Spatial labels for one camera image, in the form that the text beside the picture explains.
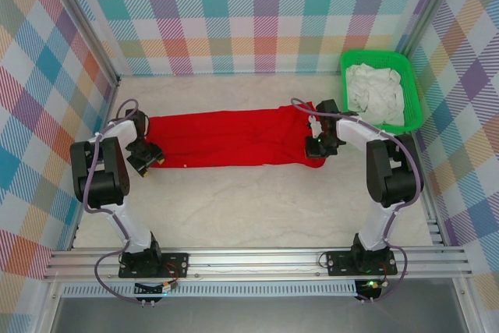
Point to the red printed t-shirt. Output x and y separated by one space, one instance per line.
234 138

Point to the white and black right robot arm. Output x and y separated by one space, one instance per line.
374 227

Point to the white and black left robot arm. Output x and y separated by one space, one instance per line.
128 224

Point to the white crumpled t-shirt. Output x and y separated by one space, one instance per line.
374 95

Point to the green plastic basket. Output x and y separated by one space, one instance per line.
413 87

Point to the small electronics board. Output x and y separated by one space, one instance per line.
156 289
372 286

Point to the aluminium frame side rail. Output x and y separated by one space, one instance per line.
95 114
429 200

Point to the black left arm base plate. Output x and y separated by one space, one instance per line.
177 261

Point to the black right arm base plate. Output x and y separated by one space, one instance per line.
339 263

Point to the aluminium mounting rail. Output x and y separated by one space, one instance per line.
253 264

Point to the aluminium frame post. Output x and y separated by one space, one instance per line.
429 9
78 17

